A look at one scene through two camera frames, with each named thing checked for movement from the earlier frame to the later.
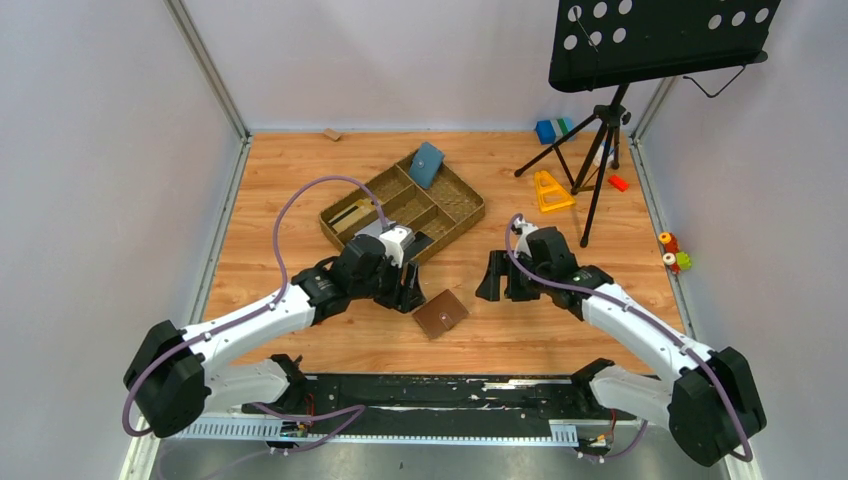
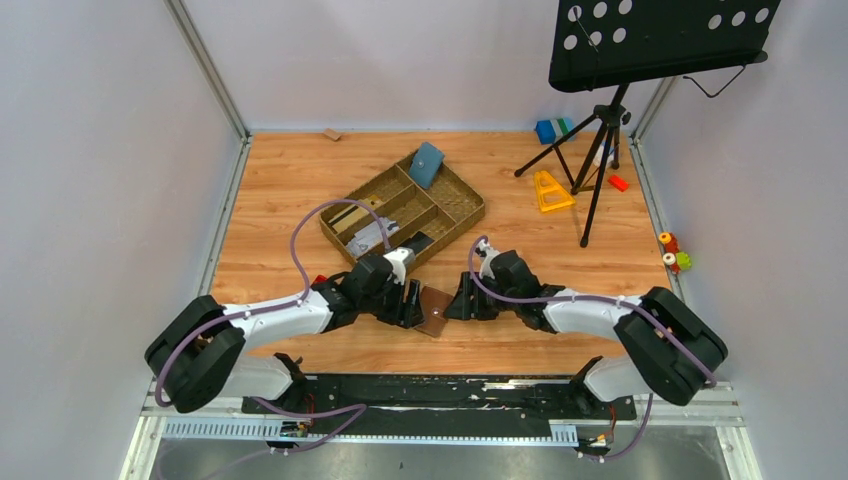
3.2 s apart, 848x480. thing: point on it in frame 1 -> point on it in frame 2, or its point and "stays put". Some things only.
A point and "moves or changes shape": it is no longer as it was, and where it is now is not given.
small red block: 618,182 stays put
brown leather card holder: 441,314 moves or changes shape
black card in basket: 420,242 stays put
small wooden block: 333,134 stays put
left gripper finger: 390,296 -> 391,314
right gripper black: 506,277 -> 473,302
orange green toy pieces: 676,260 stays put
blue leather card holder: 425,164 stays put
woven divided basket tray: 442,211 stays put
